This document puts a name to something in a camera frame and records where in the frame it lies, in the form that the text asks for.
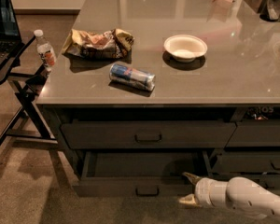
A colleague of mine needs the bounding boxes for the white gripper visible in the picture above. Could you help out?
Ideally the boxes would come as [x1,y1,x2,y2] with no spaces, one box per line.
[178,172,229,208]

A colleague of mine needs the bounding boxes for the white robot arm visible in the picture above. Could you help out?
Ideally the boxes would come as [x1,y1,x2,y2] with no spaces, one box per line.
[179,172,280,221]

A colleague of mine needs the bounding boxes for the snack bag in drawer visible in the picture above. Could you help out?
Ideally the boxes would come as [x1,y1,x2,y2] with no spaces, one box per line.
[245,106,280,120]

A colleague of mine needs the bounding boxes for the blue silver energy drink can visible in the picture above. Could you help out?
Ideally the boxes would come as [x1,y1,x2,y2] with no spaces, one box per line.
[109,63,156,91]

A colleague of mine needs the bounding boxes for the white bowl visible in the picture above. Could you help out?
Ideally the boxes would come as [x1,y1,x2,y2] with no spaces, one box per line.
[163,35,208,63]

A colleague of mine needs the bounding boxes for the crumpled chip bag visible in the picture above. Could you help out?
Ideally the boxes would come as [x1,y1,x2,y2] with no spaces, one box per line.
[62,28,134,60]

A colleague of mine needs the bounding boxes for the black laptop stand table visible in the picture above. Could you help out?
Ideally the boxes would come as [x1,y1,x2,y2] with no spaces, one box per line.
[0,31,55,146]

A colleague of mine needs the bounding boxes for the clear plastic water bottle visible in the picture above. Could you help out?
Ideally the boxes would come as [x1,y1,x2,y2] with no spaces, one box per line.
[34,29,56,72]

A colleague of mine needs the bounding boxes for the black laptop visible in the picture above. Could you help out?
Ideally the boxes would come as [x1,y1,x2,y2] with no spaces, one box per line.
[0,0,23,69]

